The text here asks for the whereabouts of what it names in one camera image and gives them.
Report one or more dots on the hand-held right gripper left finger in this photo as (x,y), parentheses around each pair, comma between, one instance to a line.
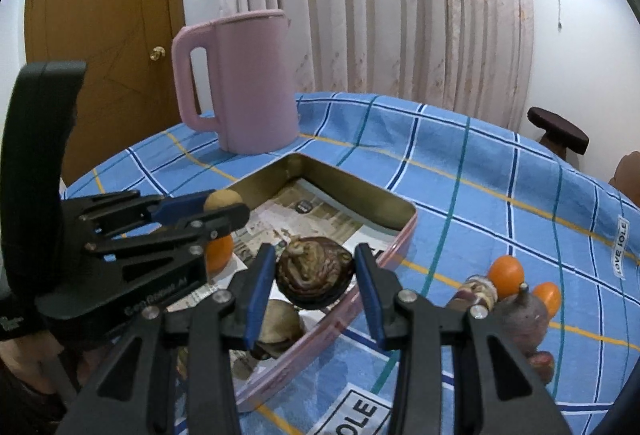
(260,295)

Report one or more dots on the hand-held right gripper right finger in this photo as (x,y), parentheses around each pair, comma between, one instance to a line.
(370,295)

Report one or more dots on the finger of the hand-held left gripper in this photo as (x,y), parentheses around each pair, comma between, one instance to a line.
(220,220)
(180,207)

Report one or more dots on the tan round longan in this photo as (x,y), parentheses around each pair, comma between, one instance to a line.
(223,200)

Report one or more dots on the pink tin box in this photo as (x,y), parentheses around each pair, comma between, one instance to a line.
(350,195)

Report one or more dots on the brown striped fruit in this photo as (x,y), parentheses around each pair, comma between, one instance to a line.
(475,292)

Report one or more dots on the small orange tangerine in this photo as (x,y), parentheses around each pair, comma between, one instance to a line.
(547,297)

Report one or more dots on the small red fruit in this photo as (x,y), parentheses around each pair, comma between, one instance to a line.
(540,362)

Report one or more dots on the person's left forearm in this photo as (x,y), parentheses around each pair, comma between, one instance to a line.
(20,365)

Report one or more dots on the beige fruit shell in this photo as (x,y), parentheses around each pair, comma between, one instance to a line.
(285,322)

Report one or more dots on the newspaper lining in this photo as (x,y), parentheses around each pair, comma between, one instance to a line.
(280,225)

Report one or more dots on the pink electric kettle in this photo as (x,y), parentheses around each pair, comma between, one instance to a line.
(250,80)

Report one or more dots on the blue checkered tablecloth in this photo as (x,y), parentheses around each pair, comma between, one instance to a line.
(475,195)

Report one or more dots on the brass door knob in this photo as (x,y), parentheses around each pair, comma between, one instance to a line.
(158,53)

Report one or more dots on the wooden door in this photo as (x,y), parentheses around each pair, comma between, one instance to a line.
(110,15)

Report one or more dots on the dark brown round stool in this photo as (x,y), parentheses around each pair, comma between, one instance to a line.
(557,127)

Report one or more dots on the pink floral curtain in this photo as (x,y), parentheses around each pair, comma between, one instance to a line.
(375,5)

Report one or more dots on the wooden chair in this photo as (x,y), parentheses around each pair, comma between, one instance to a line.
(630,175)

